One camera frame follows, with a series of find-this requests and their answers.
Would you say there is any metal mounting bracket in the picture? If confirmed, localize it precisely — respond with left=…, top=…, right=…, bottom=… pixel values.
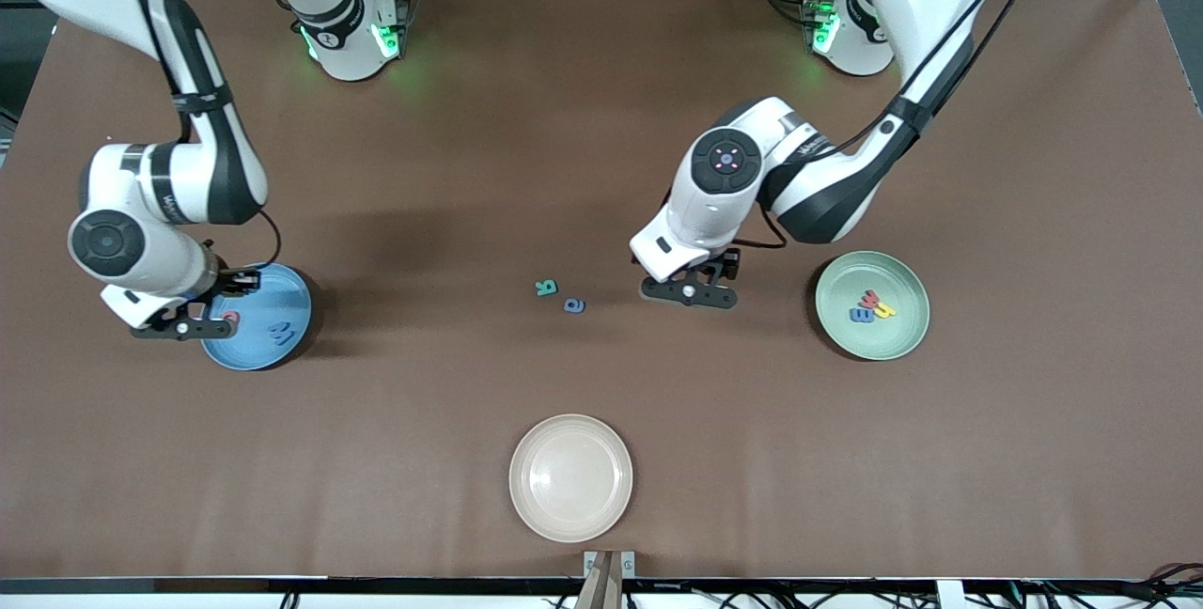
left=583, top=550, right=637, bottom=580

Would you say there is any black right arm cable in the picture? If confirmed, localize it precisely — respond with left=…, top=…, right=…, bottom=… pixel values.
left=254, top=208, right=284, bottom=268

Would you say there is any cream plate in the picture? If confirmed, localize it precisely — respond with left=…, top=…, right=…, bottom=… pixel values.
left=508, top=414, right=634, bottom=544

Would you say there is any red and black cable bundle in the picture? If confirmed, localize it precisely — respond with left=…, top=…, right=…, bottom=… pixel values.
left=1128, top=560, right=1203, bottom=609

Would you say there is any black table edge rail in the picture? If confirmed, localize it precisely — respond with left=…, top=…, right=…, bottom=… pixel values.
left=0, top=575, right=1203, bottom=597

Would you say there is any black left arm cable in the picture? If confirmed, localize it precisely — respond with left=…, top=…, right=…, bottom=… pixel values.
left=733, top=0, right=1054, bottom=251

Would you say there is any blue plate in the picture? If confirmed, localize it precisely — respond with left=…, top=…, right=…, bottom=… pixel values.
left=201, top=261, right=313, bottom=372

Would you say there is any green plate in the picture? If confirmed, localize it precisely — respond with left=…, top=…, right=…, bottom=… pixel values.
left=814, top=250, right=931, bottom=362

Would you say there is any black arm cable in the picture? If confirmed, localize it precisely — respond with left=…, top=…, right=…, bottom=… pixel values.
left=254, top=208, right=284, bottom=268
left=733, top=0, right=1054, bottom=251

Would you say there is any beige pole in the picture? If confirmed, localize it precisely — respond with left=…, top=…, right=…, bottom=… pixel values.
left=575, top=554, right=623, bottom=609

